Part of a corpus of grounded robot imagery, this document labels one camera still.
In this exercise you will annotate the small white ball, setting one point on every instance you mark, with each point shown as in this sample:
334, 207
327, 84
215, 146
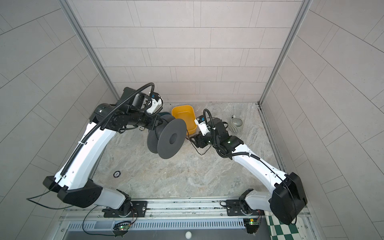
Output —
188, 235

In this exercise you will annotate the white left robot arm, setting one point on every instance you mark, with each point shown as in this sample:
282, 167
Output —
135, 108

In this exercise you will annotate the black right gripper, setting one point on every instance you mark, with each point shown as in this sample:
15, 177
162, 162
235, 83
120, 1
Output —
199, 138

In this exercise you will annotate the striped ceramic mug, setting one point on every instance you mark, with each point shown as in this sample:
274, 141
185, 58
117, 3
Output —
235, 124

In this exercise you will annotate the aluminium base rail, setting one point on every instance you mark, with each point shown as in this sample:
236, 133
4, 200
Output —
166, 214

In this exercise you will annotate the aluminium corner profile left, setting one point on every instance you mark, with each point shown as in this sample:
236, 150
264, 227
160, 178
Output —
68, 12

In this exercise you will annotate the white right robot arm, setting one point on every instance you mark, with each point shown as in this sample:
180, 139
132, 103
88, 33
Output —
286, 198

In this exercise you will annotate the green white checkered cloth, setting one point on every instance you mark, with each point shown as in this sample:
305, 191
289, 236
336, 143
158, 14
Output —
280, 231

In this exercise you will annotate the aluminium corner profile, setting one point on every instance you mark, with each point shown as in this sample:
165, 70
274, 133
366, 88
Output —
68, 12
290, 39

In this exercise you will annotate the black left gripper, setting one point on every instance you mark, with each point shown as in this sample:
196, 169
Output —
154, 123

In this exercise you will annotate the grey perforated cable spool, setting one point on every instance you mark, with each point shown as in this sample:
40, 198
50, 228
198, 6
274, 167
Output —
168, 137

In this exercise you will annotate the aluminium corner profile right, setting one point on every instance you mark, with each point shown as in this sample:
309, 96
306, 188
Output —
290, 39

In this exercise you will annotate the yellow plastic bin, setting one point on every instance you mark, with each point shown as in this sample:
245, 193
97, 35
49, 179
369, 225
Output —
186, 113

